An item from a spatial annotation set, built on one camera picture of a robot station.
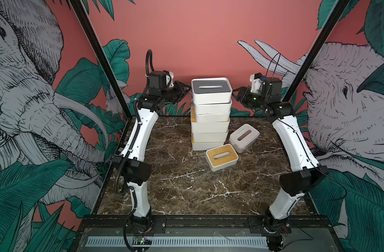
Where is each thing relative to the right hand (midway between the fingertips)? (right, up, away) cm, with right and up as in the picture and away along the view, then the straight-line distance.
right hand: (231, 90), depth 72 cm
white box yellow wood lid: (-11, -28, +23) cm, 38 cm away
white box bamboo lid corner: (-9, -17, +12) cm, 23 cm away
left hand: (-18, +2, 0) cm, 18 cm away
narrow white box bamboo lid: (-10, -12, +6) cm, 17 cm away
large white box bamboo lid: (-9, -23, +19) cm, 31 cm away
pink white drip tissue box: (+14, -23, +27) cm, 38 cm away
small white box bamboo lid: (-1, -35, +22) cm, 41 cm away
